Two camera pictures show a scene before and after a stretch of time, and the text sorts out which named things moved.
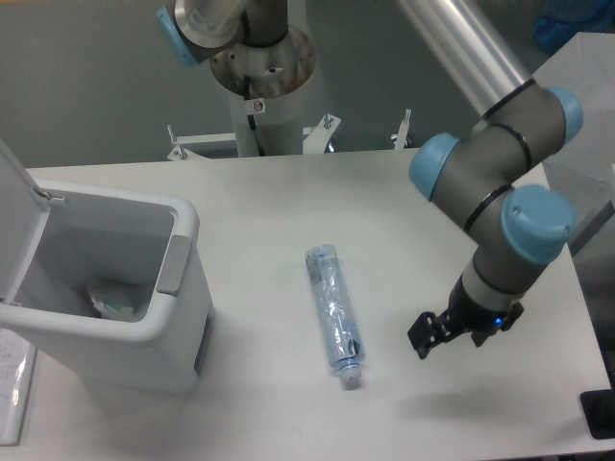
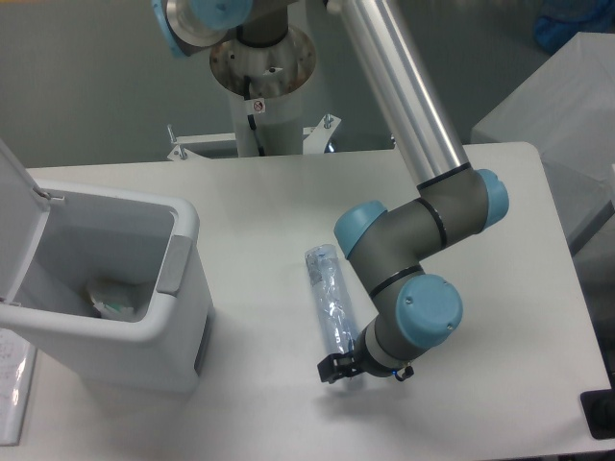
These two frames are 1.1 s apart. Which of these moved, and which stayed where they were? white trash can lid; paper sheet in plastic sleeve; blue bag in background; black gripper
Moved: black gripper
Stayed: white trash can lid; paper sheet in plastic sleeve; blue bag in background
